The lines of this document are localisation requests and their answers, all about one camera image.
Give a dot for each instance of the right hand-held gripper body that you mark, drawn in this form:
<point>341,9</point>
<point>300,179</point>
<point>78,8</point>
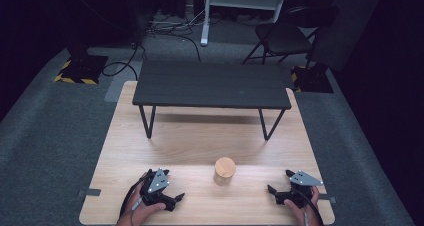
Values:
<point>300,192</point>

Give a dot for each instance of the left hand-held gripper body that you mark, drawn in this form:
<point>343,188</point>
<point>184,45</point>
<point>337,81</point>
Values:
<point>156,186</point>

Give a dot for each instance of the wooden cylinder block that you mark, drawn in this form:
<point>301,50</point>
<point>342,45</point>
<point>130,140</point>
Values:
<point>224,171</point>

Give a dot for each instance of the person's right hand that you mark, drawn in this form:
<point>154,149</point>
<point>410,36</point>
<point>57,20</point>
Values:
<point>305,216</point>

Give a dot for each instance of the person's left hand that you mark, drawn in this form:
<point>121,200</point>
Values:
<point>140,211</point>

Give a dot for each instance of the grey tape strip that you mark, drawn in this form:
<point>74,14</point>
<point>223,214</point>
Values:
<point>90,192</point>
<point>328,198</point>

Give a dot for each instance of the black stand base striped tape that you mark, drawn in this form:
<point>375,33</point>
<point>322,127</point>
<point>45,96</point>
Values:
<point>313,79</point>
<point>83,69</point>

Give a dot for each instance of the black shelf with metal legs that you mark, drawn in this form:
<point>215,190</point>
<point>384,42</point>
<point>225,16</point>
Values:
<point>211,84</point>

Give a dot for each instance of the black folding chair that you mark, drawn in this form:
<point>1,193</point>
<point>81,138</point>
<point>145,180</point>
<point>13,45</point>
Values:
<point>283,37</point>

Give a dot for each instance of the grey upright panel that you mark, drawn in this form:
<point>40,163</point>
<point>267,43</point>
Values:
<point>350,22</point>

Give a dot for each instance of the white metal stand frame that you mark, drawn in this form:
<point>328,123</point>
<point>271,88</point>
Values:
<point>243,1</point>

